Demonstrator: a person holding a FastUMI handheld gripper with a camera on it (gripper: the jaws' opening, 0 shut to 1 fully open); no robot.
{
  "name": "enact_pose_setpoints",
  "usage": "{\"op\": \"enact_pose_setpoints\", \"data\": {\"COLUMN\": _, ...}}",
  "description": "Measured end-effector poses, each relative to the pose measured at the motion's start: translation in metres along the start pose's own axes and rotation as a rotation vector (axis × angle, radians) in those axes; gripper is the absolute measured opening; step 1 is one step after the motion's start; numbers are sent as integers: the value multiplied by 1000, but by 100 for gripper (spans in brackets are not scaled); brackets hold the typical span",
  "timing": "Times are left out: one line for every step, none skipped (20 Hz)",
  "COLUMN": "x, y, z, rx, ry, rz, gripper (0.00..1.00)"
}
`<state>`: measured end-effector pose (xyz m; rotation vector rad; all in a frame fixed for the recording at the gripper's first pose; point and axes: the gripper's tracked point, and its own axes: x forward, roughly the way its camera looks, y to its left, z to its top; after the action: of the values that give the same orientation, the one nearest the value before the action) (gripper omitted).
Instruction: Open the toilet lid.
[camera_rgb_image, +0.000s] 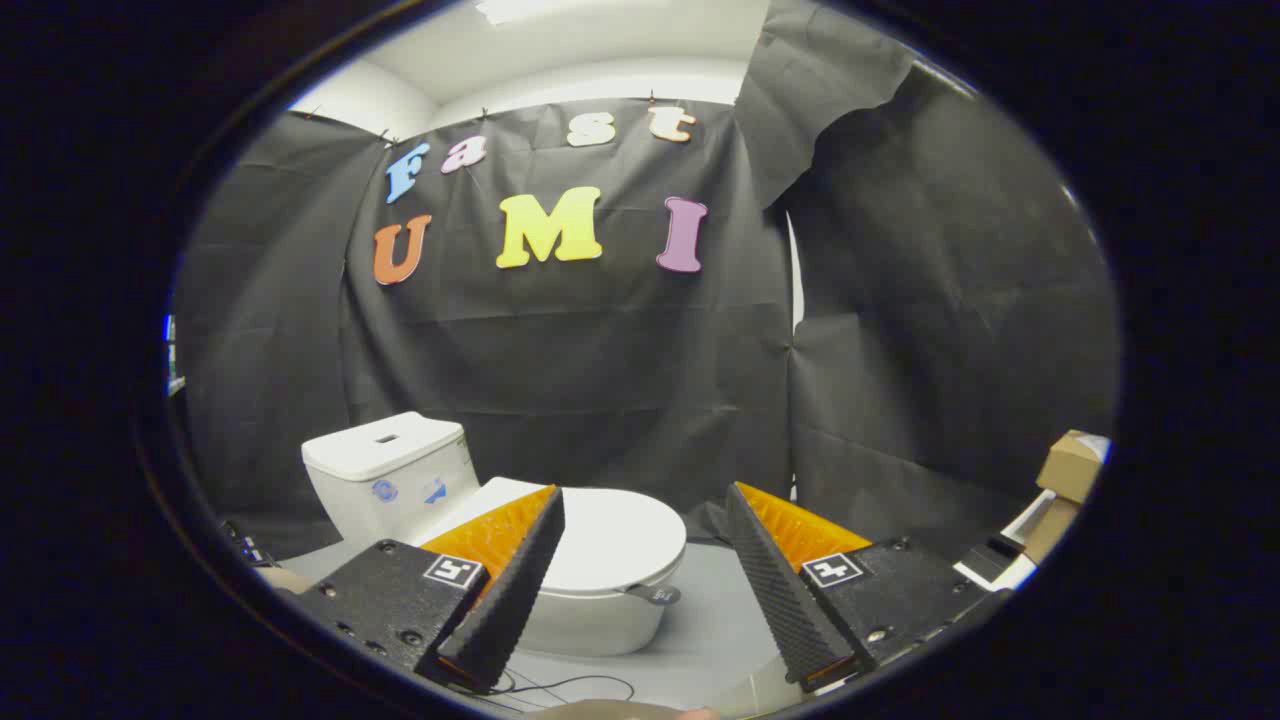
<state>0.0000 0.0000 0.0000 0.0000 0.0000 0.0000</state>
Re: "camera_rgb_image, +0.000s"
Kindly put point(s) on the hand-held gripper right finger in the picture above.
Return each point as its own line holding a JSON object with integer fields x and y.
{"x": 780, "y": 590}

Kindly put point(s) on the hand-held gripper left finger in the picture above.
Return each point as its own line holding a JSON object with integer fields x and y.
{"x": 510, "y": 600}

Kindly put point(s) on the white toilet lid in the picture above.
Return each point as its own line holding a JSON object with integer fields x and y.
{"x": 620, "y": 540}

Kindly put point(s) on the white toilet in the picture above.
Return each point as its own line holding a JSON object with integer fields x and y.
{"x": 380, "y": 455}

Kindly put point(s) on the black backdrop cloth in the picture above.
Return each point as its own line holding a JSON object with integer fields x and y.
{"x": 600, "y": 350}

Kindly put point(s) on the flat brown cardboard box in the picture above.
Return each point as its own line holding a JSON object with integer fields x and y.
{"x": 1050, "y": 528}

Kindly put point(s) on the small cardboard box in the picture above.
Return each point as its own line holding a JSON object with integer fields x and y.
{"x": 1070, "y": 465}

